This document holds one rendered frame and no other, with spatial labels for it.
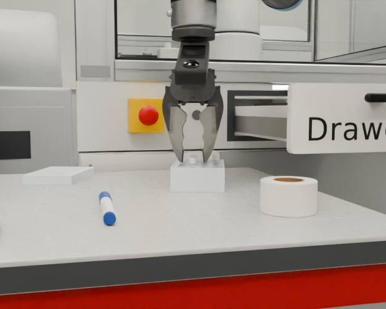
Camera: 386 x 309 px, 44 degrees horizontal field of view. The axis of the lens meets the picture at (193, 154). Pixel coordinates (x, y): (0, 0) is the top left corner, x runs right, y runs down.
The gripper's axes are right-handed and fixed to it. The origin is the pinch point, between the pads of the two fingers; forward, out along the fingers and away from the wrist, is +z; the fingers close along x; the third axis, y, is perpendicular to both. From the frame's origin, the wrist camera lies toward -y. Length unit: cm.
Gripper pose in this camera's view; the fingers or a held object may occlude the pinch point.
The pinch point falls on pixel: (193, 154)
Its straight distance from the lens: 78.2
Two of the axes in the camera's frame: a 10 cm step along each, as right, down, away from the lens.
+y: 0.5, -0.9, 9.9
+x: -10.0, 0.0, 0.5
